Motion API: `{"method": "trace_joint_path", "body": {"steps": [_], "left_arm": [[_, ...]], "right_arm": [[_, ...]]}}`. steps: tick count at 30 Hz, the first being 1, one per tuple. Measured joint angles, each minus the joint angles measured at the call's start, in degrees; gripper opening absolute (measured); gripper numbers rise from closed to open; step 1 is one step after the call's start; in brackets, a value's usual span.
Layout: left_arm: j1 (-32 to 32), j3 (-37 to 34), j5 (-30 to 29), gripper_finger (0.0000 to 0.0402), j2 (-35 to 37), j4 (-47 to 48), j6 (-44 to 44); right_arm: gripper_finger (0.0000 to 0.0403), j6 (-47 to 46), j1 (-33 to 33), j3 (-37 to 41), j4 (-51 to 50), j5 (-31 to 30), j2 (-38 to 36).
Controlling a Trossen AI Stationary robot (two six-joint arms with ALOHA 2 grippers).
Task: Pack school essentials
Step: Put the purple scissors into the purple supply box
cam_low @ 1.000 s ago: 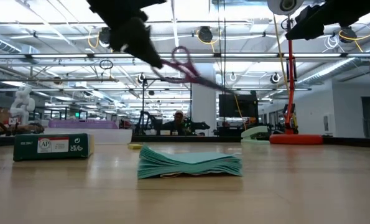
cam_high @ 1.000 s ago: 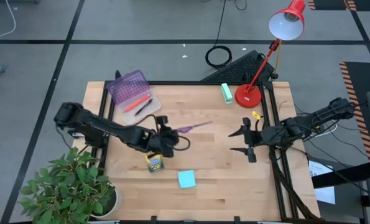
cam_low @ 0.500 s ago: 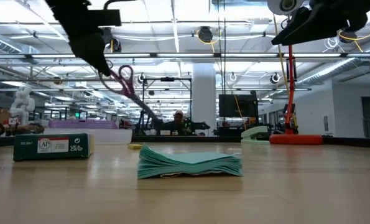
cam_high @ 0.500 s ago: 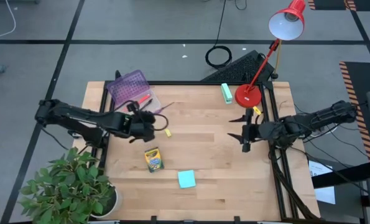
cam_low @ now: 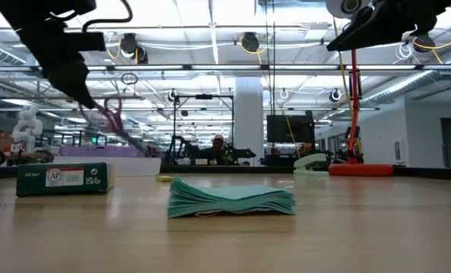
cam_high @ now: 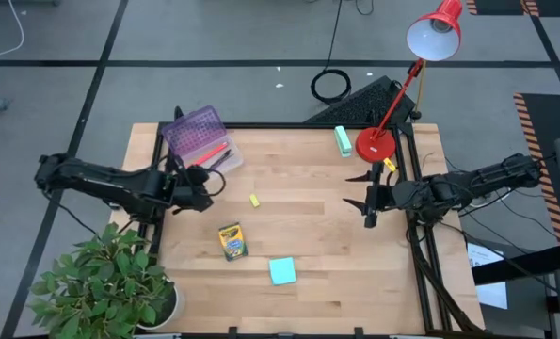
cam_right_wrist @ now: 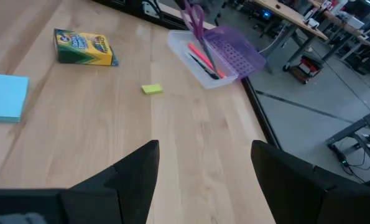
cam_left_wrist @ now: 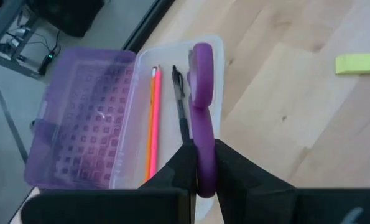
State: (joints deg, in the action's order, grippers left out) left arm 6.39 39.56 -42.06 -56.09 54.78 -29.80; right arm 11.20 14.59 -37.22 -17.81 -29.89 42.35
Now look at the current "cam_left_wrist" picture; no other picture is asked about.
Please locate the grey metal table frame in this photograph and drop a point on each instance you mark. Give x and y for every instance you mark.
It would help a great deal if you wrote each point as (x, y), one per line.
(4, 21)

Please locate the black equipment case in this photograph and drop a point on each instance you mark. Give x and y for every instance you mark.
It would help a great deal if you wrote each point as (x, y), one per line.
(69, 15)

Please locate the yellow sticky note pad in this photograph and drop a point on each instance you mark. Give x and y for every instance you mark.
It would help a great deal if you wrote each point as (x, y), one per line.
(358, 63)

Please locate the black table edge rail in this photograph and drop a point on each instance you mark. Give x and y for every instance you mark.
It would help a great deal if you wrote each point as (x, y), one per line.
(147, 25)

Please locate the clear pencil case purple lid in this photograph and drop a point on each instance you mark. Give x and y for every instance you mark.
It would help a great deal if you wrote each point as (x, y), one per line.
(88, 124)

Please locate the orange pencil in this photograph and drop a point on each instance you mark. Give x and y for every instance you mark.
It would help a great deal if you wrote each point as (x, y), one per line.
(150, 124)

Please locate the black power adapter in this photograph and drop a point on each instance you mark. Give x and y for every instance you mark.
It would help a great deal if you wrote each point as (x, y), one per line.
(48, 60)

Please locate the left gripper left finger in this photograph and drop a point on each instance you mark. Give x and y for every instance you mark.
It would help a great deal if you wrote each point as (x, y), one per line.
(172, 199)

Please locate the pink pencil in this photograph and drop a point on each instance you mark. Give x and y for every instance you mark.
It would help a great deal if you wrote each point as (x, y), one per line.
(155, 124)

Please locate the black pen gold print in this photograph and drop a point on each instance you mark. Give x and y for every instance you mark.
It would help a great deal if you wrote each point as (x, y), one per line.
(181, 105)

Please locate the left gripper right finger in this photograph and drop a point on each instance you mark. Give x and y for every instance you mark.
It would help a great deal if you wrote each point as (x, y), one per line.
(253, 196)

